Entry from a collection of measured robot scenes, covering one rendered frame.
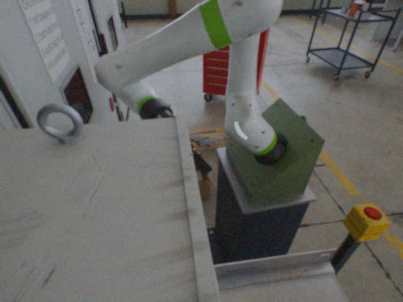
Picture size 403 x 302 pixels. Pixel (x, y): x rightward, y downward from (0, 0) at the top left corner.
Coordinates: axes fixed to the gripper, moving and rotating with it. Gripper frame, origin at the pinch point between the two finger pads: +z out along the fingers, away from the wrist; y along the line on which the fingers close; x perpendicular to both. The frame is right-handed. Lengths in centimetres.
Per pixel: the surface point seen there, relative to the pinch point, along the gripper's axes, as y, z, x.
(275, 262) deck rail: -22.8, 26.9, -2.8
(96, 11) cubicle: 15, -72, 9
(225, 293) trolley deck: -19.6, 24.7, -18.3
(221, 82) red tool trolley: -160, -172, 87
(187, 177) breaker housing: 34.4, 24.4, -2.0
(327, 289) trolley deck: -29.9, 39.3, 2.8
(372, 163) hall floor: -198, 0, 120
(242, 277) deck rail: -22.3, 24.2, -12.6
